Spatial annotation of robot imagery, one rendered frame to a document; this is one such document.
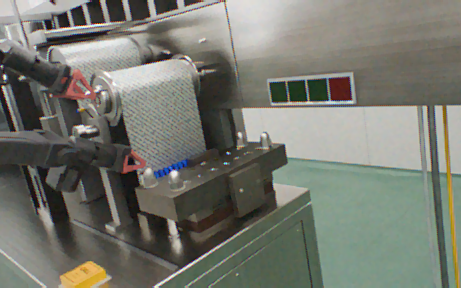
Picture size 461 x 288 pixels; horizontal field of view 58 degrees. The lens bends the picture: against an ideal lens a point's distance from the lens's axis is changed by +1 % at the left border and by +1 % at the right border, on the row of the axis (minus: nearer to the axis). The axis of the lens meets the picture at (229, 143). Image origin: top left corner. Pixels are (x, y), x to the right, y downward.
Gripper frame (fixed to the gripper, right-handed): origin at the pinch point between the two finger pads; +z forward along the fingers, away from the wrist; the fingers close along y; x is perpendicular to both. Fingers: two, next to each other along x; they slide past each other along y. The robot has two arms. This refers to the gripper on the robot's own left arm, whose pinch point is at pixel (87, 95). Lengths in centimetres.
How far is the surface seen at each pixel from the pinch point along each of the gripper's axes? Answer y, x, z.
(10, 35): -70, 23, -8
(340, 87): 48, 18, 34
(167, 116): 5.9, 3.9, 20.0
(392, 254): -6, 2, 200
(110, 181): -1.9, -17.4, 15.8
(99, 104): -0.4, -0.5, 3.9
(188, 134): 5.9, 2.4, 28.6
